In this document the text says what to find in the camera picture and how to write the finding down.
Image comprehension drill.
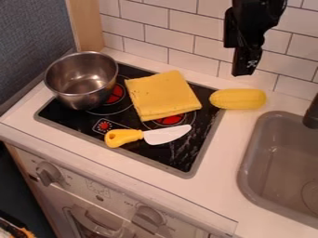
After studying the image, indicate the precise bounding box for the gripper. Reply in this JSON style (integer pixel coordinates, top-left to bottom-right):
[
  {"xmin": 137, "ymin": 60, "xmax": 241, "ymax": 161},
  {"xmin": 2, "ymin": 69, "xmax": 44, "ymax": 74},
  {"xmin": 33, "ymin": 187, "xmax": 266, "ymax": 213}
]
[{"xmin": 222, "ymin": 0, "xmax": 290, "ymax": 77}]

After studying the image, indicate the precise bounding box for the toy sink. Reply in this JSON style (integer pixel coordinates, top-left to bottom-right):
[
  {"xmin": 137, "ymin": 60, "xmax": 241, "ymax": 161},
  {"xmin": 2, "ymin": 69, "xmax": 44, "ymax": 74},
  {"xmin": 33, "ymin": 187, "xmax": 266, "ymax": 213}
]
[{"xmin": 235, "ymin": 110, "xmax": 318, "ymax": 230}]

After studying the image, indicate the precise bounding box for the yellow knife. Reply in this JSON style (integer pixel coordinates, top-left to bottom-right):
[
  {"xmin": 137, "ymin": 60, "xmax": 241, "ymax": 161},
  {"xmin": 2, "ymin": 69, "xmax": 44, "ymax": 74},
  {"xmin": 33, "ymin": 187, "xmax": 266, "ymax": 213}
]
[{"xmin": 102, "ymin": 124, "xmax": 194, "ymax": 149}]

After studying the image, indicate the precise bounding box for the yellow toy corn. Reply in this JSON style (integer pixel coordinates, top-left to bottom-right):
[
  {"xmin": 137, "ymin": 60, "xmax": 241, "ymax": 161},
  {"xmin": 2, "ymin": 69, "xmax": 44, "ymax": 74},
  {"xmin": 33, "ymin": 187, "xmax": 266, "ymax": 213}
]
[{"xmin": 207, "ymin": 88, "xmax": 269, "ymax": 111}]

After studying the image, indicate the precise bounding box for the yellow cloth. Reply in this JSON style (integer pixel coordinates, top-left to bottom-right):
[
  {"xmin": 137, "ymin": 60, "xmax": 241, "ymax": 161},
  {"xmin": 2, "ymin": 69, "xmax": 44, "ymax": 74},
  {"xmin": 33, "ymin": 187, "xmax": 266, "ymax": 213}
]
[{"xmin": 124, "ymin": 70, "xmax": 205, "ymax": 123}]

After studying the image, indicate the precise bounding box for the toy stove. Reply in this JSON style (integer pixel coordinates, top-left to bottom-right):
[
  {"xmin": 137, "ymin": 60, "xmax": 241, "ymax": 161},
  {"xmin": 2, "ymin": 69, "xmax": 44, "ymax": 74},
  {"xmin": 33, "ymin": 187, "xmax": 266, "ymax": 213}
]
[{"xmin": 33, "ymin": 61, "xmax": 228, "ymax": 180}]

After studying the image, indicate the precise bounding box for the silver pot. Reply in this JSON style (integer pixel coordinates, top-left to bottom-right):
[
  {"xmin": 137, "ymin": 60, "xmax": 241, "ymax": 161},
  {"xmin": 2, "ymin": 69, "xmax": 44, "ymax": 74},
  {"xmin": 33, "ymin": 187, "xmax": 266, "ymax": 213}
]
[{"xmin": 43, "ymin": 50, "xmax": 121, "ymax": 112}]

